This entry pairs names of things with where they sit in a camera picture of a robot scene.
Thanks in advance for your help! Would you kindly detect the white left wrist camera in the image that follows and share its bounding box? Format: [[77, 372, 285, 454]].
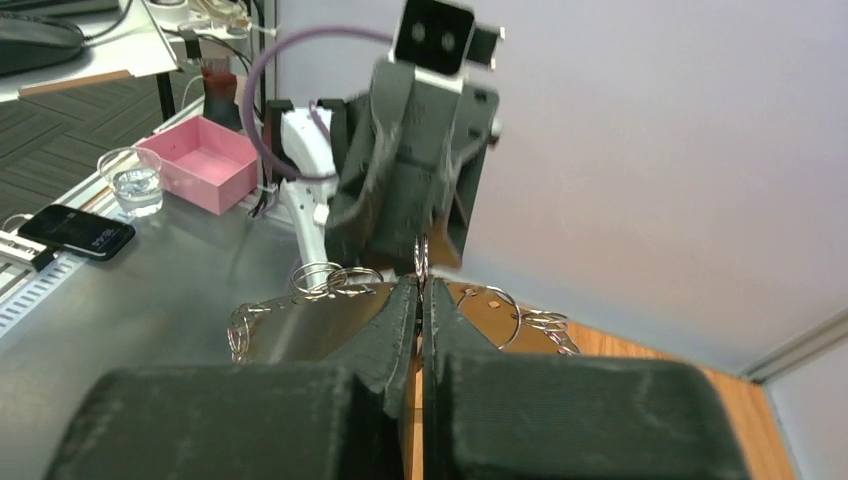
[[388, 1, 506, 94]]

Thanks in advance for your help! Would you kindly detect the black smartphone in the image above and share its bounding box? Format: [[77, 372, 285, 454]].
[[17, 204, 135, 261]]

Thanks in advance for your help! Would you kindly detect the pink box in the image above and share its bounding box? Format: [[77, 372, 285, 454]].
[[139, 116, 259, 215]]

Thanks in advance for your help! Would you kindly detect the black computer mouse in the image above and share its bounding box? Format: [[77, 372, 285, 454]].
[[1, 11, 86, 76]]

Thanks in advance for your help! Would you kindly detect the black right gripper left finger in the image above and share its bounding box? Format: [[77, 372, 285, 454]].
[[42, 274, 422, 480]]

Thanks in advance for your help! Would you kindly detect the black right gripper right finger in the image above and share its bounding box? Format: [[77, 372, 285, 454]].
[[422, 278, 750, 479]]

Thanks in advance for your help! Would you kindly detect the metal key holder plate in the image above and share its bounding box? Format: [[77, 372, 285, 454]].
[[225, 261, 583, 369]]

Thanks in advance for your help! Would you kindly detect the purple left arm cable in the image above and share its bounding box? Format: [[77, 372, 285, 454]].
[[241, 25, 399, 217]]

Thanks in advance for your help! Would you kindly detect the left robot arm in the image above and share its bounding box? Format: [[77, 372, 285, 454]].
[[262, 60, 500, 269]]

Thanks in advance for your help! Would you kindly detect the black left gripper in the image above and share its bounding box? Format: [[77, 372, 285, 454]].
[[325, 60, 500, 272]]

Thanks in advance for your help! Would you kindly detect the clear plastic cup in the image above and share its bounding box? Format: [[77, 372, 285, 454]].
[[96, 147, 164, 218]]

